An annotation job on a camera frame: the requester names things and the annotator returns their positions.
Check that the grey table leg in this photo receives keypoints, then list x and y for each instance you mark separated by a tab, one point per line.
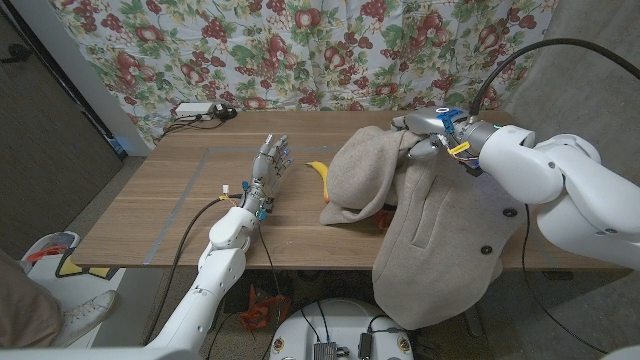
473	321

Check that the person's leg in beige trousers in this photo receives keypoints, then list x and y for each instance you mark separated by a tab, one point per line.
25	310

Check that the grey electronics box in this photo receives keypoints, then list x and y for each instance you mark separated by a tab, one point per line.
325	351

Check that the white sneaker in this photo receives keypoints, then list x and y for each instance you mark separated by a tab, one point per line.
85	315

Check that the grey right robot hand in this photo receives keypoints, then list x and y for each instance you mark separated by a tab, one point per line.
435	125

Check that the white power strip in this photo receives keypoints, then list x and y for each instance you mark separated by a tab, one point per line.
194	109

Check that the beige wool coat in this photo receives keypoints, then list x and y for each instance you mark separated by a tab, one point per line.
440	235

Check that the white bin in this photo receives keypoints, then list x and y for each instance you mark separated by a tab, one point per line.
45	255

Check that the grey tape line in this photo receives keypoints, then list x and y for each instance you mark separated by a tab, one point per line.
175	210

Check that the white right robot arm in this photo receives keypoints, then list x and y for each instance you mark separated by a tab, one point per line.
565	190

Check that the black plug adapter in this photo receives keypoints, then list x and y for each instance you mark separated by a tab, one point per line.
225	112

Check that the floral fruit print backdrop cloth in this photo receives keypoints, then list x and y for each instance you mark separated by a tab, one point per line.
300	50

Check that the orange plastic bag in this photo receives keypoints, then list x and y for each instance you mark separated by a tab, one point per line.
262	312

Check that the dark brown door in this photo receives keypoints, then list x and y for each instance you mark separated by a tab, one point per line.
50	150

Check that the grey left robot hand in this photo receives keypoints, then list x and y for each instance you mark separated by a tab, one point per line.
267	172

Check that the black electronics box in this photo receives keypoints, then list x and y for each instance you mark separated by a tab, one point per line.
365	346

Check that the yellow toy banana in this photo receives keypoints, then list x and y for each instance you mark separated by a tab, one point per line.
321	172

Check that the white robot torso base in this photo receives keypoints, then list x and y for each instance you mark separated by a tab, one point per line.
345	320

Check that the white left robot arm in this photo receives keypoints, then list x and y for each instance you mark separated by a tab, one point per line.
222	265

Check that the yellow and black dustpan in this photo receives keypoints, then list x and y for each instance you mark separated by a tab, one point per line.
75	270

